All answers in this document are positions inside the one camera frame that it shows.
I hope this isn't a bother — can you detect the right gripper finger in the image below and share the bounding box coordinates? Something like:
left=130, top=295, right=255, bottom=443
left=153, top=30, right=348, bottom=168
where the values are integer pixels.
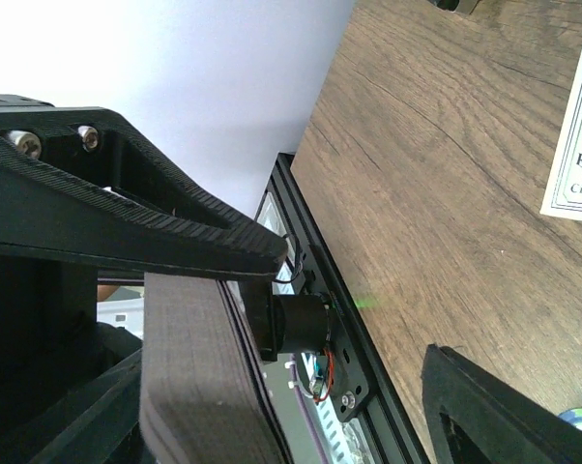
left=422, top=344, right=582, bottom=463

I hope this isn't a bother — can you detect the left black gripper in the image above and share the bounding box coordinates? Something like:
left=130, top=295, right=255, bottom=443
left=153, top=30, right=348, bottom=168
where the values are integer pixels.
left=0, top=255, right=144, bottom=463

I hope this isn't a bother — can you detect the black front mounting rail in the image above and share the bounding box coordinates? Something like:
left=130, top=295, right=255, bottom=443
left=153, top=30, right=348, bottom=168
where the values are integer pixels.
left=257, top=154, right=428, bottom=463

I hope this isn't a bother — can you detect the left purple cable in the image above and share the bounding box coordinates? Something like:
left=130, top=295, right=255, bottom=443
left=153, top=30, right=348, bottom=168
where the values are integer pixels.
left=285, top=355, right=331, bottom=464

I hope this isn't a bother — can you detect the blue backed card deck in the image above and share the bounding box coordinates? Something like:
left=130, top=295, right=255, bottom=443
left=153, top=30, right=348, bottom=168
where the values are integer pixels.
left=139, top=273, right=293, bottom=463

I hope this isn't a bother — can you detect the light blue slotted rail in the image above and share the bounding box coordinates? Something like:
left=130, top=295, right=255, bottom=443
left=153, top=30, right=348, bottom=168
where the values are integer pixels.
left=294, top=353, right=374, bottom=463

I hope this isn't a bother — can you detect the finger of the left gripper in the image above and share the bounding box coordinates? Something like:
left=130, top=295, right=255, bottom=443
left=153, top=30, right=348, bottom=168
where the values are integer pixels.
left=0, top=106, right=287, bottom=280

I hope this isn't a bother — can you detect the white playing card box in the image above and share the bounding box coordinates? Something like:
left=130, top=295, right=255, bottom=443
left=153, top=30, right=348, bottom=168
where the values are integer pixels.
left=539, top=48, right=582, bottom=221

